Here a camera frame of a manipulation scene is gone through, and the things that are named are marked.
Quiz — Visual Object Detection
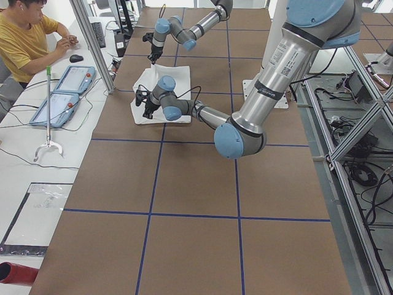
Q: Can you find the blue teach pendant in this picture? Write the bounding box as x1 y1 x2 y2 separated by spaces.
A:
54 65 96 95
29 92 80 128

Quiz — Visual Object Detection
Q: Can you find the clear plastic bag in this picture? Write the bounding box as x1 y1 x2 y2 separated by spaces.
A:
1 183 72 257

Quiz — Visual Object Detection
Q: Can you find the black computer mouse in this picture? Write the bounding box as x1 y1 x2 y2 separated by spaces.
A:
69 54 84 63

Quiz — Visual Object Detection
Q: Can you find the person in yellow shirt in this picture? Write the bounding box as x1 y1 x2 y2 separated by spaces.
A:
1 0 79 88

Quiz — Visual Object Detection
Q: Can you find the aluminium frame post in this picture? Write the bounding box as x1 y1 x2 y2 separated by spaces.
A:
69 0 115 95

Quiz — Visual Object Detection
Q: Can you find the aluminium frame structure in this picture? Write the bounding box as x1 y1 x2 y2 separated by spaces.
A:
292 40 392 294

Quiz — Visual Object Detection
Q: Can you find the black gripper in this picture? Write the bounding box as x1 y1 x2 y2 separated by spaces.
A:
142 33 163 64
135 90 157 119

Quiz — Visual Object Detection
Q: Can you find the black keyboard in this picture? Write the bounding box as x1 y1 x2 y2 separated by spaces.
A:
90 22 106 48

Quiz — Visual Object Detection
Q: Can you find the blue teach pendant far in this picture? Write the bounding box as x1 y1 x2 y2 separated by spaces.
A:
54 65 96 95

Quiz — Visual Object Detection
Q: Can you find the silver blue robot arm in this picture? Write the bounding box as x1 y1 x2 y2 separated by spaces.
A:
142 0 233 65
135 1 362 159

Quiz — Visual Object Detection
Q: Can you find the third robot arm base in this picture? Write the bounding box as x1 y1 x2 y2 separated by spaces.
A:
364 43 392 75

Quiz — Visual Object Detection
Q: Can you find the green-handled reacher grabber tool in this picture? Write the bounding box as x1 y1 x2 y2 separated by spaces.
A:
33 66 63 162

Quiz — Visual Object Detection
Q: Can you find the red cylinder object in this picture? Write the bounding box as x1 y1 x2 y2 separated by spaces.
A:
1 262 39 286

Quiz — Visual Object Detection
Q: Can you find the blue teach pendant near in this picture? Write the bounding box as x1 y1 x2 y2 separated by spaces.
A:
29 92 80 128

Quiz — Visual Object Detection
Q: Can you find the white long-sleeve printed shirt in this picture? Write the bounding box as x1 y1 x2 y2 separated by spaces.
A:
130 65 192 125

